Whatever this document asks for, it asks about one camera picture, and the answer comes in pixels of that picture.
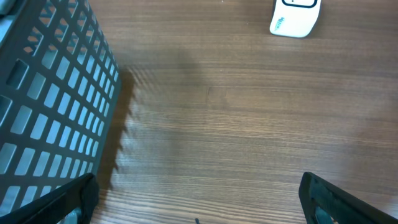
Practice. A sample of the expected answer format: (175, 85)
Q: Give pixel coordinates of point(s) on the grey plastic mesh basket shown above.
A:
(59, 87)

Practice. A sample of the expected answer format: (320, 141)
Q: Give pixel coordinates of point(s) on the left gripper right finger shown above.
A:
(323, 202)

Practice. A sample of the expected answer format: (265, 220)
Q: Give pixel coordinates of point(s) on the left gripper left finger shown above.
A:
(81, 195)

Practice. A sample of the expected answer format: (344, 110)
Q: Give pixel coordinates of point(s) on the white barcode scanner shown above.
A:
(294, 18)

